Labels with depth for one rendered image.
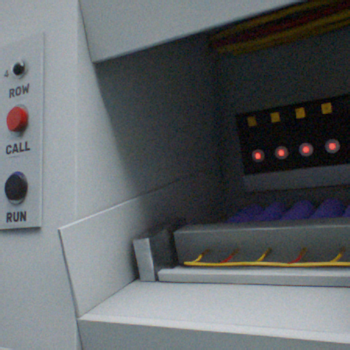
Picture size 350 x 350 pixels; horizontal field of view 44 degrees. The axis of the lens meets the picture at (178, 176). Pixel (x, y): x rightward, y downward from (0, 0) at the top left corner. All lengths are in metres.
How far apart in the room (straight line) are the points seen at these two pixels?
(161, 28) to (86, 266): 0.14
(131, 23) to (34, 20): 0.07
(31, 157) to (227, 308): 0.15
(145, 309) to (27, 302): 0.08
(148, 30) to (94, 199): 0.10
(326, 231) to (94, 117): 0.15
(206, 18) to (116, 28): 0.06
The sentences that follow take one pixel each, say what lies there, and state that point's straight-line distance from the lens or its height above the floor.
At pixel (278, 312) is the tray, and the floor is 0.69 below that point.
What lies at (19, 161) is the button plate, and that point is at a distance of 0.29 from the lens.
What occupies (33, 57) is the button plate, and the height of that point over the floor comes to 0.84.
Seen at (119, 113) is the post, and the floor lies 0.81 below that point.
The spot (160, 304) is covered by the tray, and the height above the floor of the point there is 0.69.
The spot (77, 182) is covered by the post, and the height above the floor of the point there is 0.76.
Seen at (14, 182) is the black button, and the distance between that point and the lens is 0.28.
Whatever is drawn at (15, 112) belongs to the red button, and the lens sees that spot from 0.29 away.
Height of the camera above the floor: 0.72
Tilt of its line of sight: 8 degrees up
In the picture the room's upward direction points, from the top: 2 degrees counter-clockwise
